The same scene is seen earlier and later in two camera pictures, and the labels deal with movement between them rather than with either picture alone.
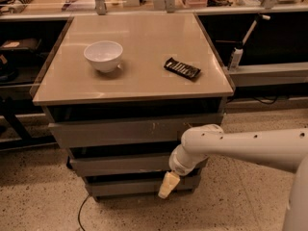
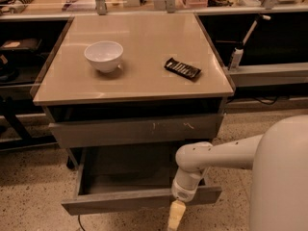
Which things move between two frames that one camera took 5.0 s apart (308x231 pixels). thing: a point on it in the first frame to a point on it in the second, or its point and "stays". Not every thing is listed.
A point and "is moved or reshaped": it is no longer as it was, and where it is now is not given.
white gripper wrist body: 178,166 to 183,193
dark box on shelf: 27,43 stays
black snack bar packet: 183,69 stays
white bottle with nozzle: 237,51 stays
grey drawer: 121,164 is moved or reshaped
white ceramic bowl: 104,55 stays
